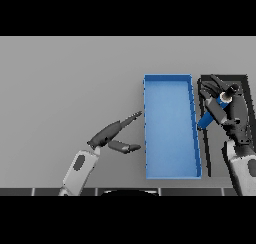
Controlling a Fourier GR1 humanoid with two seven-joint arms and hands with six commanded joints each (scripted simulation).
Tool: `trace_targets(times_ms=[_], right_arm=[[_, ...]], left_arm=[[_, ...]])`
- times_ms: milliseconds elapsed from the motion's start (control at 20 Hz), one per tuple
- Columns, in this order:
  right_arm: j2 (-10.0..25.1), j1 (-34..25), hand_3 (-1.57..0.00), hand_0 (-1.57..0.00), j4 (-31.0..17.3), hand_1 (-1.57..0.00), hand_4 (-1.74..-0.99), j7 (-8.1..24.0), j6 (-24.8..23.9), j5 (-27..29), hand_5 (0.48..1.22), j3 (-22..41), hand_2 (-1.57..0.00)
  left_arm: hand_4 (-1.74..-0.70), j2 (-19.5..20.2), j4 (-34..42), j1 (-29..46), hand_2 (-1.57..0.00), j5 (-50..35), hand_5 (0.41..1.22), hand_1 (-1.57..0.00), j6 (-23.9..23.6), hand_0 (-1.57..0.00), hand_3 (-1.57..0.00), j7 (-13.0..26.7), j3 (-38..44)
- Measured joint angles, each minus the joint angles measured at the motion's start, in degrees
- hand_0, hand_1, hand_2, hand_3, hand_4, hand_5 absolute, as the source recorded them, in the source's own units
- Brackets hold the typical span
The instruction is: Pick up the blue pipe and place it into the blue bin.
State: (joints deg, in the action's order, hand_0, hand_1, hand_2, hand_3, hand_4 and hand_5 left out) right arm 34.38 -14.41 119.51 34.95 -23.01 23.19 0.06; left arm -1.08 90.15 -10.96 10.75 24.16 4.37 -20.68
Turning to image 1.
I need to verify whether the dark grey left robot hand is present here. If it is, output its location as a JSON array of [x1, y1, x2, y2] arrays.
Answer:
[[86, 110, 143, 155]]

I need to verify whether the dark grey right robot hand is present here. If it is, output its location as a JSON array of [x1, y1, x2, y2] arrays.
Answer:
[[198, 73, 252, 148]]

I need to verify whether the blue pipe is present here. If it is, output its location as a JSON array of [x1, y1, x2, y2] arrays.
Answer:
[[197, 89, 234, 131]]

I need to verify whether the dark grey bin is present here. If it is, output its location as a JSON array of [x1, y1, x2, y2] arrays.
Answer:
[[197, 74, 256, 178]]

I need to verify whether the blue bin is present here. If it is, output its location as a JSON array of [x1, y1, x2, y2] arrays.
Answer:
[[143, 73, 203, 180]]

